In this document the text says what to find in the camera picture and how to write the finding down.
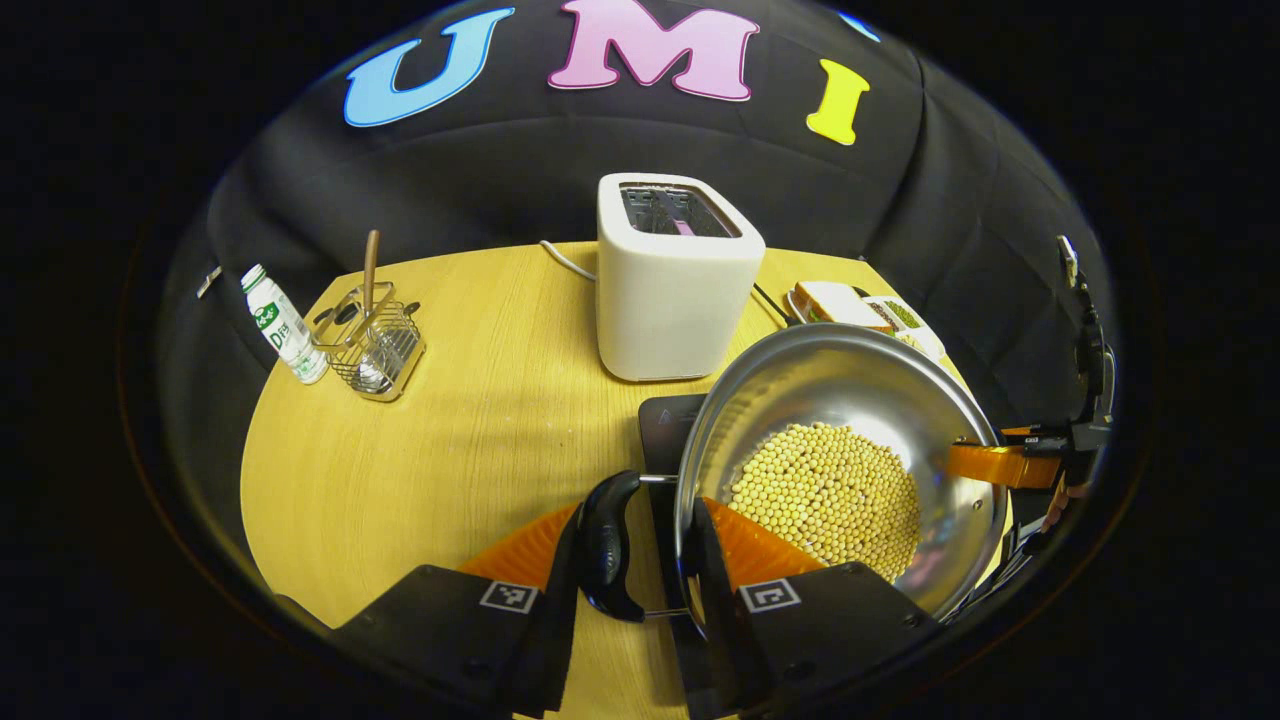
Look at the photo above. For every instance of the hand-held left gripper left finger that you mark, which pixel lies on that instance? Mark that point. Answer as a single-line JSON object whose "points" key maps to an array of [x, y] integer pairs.
{"points": [[560, 600]]}

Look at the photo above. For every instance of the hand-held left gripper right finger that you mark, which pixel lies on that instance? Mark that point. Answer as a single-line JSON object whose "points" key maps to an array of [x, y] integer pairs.
{"points": [[705, 560]]}

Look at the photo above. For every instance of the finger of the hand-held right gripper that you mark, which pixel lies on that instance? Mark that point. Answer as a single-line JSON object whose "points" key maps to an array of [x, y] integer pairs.
{"points": [[1000, 466]]}

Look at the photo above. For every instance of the pile of yellow soybeans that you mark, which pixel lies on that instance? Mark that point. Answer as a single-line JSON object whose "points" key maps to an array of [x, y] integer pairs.
{"points": [[830, 500]]}

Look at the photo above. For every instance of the silver metal clip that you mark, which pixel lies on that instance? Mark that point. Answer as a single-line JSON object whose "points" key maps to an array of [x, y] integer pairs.
{"points": [[208, 281], [1068, 258]]}

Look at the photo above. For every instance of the white plate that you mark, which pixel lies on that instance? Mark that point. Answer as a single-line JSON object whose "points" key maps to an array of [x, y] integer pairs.
{"points": [[925, 342]]}

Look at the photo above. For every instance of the sandwich with lettuce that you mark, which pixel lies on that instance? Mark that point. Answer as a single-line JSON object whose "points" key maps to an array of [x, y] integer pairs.
{"points": [[838, 305]]}

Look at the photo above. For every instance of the white toaster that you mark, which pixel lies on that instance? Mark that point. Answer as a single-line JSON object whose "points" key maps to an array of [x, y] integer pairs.
{"points": [[670, 310]]}

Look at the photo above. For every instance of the white green drink bottle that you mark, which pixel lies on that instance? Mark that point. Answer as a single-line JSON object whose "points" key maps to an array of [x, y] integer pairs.
{"points": [[285, 330]]}

